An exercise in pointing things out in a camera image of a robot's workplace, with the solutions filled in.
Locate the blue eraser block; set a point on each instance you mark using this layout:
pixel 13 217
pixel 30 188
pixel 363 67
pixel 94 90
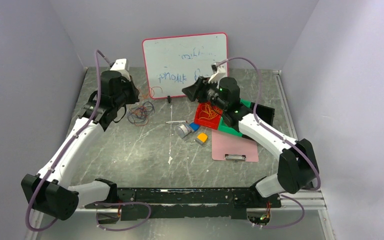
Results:
pixel 194 126

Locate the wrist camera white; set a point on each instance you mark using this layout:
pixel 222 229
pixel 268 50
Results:
pixel 120 65
pixel 219 72

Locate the red plastic bin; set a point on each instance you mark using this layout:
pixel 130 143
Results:
pixel 207 115

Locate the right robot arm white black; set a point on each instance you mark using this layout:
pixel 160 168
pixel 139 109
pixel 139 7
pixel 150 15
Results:
pixel 297 164

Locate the aluminium rail frame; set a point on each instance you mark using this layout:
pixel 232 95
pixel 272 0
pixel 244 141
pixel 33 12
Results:
pixel 301 201

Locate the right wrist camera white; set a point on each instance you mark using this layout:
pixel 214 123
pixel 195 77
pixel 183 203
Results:
pixel 219 72

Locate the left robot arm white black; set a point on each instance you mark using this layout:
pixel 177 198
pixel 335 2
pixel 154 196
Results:
pixel 72 142

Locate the clear tape roll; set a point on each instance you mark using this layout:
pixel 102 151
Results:
pixel 182 130

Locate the white marker pen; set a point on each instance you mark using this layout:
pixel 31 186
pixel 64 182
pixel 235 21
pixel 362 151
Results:
pixel 176 122

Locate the whiteboard with pink frame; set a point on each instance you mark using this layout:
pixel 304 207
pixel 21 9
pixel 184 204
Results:
pixel 175 62

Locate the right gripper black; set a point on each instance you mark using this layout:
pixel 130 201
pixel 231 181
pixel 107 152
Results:
pixel 198 88

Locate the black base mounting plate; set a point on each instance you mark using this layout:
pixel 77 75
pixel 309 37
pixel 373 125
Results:
pixel 171 203

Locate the green plastic bin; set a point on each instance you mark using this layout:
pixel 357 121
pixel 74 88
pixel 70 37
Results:
pixel 223 127

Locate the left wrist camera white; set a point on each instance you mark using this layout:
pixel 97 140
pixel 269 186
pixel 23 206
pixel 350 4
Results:
pixel 120 65

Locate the black plastic bin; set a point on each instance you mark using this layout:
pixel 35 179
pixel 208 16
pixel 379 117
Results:
pixel 265 113

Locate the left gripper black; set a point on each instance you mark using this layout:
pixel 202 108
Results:
pixel 135 92

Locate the yellow eraser block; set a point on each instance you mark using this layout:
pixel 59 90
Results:
pixel 201 139

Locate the pink clipboard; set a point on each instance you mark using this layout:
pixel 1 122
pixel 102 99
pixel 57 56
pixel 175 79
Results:
pixel 223 144

